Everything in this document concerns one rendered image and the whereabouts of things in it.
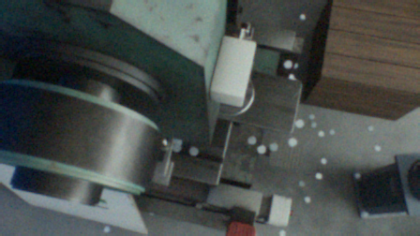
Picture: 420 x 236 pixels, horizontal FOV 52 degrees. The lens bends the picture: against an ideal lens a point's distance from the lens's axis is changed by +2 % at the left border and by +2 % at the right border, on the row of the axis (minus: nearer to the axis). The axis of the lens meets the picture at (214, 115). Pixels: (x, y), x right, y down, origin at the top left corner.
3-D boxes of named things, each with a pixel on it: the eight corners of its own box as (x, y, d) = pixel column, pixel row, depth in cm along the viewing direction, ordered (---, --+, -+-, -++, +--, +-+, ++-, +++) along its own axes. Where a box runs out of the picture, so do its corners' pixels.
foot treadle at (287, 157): (301, 149, 170) (304, 146, 165) (296, 173, 167) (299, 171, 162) (158, 116, 173) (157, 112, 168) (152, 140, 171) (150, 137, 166)
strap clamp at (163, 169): (185, 123, 111) (181, 112, 101) (168, 185, 107) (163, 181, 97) (162, 117, 112) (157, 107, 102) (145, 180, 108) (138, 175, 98)
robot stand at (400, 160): (397, 169, 178) (457, 149, 135) (406, 214, 174) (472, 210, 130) (351, 172, 178) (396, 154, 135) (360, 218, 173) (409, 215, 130)
